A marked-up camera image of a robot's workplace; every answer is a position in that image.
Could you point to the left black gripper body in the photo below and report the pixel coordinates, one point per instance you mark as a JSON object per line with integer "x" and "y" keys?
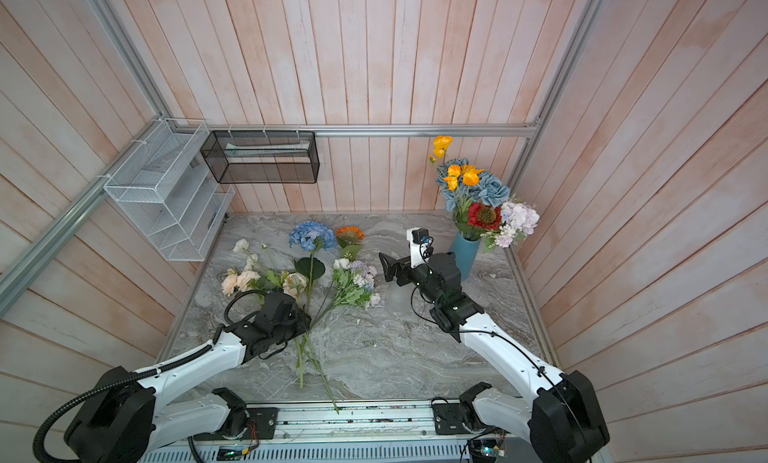
{"x": 295, "y": 324}

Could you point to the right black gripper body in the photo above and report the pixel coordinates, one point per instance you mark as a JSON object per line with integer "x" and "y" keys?
{"x": 420, "y": 277}

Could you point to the teal ceramic vase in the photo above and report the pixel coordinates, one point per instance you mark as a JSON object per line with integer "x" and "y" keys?
{"x": 465, "y": 252}

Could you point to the orange flower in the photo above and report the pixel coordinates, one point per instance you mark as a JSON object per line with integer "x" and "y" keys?
{"x": 350, "y": 239}

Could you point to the red gerbera flower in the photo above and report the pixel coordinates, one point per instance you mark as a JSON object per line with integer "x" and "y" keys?
{"x": 484, "y": 216}

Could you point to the lilac white flower bunch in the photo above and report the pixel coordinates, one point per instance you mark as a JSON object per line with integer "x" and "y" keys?
{"x": 518, "y": 221}

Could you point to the dusty blue rose bunch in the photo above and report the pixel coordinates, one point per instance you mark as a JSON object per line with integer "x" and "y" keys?
{"x": 490, "y": 191}

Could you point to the yellow flower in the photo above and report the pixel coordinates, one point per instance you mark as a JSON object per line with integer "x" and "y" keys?
{"x": 453, "y": 174}

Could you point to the white poppy flower stem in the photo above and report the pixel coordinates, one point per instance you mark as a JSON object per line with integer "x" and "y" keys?
{"x": 252, "y": 260}

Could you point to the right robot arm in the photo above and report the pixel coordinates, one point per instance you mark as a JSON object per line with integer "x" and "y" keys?
{"x": 558, "y": 413}

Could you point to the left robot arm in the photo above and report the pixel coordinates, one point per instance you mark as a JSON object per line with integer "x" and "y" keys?
{"x": 128, "y": 414}

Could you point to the small lilac flower spray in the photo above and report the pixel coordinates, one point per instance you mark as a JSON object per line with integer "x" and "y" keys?
{"x": 353, "y": 285}

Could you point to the cream peach carnation bunch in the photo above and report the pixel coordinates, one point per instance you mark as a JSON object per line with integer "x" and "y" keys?
{"x": 300, "y": 285}

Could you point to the blue hydrangea flower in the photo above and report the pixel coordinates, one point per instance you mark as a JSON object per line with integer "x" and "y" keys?
{"x": 312, "y": 237}

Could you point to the black mesh basket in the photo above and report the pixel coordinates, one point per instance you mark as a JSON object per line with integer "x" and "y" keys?
{"x": 262, "y": 156}

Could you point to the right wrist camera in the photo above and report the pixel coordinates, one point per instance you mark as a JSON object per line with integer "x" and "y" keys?
{"x": 420, "y": 244}

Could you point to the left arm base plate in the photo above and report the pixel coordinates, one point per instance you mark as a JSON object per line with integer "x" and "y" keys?
{"x": 250, "y": 425}

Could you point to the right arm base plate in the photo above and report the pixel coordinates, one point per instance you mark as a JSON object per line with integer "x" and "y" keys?
{"x": 453, "y": 418}

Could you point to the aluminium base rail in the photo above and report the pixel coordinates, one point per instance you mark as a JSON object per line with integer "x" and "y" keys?
{"x": 361, "y": 431}

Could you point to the white wire mesh shelf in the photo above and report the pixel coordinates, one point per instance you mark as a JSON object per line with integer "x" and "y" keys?
{"x": 169, "y": 192}

